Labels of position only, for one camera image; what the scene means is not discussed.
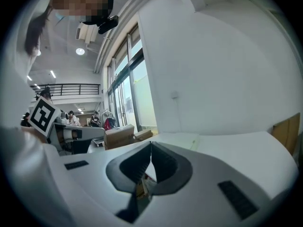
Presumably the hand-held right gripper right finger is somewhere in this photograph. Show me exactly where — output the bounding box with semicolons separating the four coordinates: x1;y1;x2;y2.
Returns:
146;141;271;227

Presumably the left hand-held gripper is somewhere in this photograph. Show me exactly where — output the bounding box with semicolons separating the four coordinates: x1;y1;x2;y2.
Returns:
27;96;106;155

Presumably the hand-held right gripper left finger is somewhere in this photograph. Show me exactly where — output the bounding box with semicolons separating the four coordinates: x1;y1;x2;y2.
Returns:
59;141;152;222

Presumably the light green folder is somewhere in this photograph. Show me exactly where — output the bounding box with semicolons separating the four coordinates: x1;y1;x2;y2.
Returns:
151;132;201;151

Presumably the person's left forearm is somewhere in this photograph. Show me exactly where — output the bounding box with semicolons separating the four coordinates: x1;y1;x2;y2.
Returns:
22;126;49;143

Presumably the small brown cardboard box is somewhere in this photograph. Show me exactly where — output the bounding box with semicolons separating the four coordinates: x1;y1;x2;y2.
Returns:
134;129;153;141

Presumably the metal platform cart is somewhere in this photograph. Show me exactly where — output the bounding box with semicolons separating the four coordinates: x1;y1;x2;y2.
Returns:
92;137;105;148

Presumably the red garment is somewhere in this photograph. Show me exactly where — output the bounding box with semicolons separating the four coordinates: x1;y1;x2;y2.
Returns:
104;118;116;131

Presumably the long cardboard box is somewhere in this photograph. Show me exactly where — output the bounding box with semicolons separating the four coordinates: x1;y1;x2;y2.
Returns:
104;124;135;150

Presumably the black balcony railing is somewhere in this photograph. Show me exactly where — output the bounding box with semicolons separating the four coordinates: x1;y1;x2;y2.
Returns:
30;83;101;96

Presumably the person's white sweatshirt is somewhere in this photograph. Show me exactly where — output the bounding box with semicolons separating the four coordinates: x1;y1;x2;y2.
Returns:
0;0;57;132

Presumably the leaning cardboard sheet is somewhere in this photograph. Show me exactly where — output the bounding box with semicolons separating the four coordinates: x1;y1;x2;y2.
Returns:
272;112;301;157

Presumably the white ceiling air conditioner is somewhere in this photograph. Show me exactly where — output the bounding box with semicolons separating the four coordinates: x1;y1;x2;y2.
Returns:
75;22;99;44

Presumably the black head-mounted camera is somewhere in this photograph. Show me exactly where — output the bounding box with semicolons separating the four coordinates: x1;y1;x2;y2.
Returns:
81;0;119;35

